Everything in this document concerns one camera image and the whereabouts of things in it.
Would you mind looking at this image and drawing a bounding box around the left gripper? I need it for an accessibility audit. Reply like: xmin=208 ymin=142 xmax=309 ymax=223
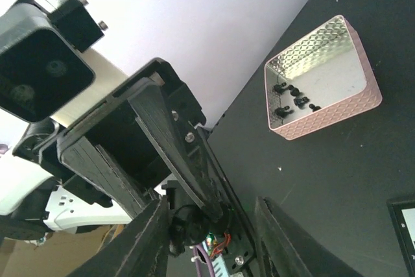
xmin=12 ymin=58 xmax=223 ymax=222

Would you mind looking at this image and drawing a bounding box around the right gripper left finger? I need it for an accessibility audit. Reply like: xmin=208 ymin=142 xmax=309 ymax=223
xmin=69 ymin=197 xmax=169 ymax=277

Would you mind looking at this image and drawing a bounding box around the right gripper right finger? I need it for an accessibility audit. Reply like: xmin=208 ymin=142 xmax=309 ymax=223
xmin=254 ymin=197 xmax=361 ymax=276

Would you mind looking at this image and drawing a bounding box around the black chess piece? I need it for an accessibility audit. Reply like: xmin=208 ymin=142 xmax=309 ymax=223
xmin=169 ymin=205 xmax=209 ymax=257

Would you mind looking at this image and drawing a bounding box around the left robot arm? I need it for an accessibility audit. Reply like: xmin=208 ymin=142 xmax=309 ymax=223
xmin=1 ymin=58 xmax=230 ymax=244

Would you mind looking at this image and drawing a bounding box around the small circuit board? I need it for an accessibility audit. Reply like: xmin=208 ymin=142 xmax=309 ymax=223
xmin=205 ymin=232 xmax=231 ymax=259

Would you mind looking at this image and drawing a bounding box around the black chess pieces pile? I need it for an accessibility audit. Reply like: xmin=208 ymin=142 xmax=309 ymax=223
xmin=272 ymin=82 xmax=322 ymax=119

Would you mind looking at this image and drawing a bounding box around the black and white chessboard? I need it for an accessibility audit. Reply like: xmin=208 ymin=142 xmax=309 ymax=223
xmin=386 ymin=194 xmax=414 ymax=276

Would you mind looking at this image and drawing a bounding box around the pink metal tin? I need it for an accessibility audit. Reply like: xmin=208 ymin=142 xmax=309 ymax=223
xmin=264 ymin=15 xmax=383 ymax=140

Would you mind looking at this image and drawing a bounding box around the light blue slotted cable duct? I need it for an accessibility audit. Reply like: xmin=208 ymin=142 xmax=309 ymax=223
xmin=212 ymin=255 xmax=231 ymax=277

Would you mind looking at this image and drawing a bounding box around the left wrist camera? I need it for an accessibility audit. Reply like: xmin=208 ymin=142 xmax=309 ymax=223
xmin=1 ymin=0 xmax=127 ymax=126

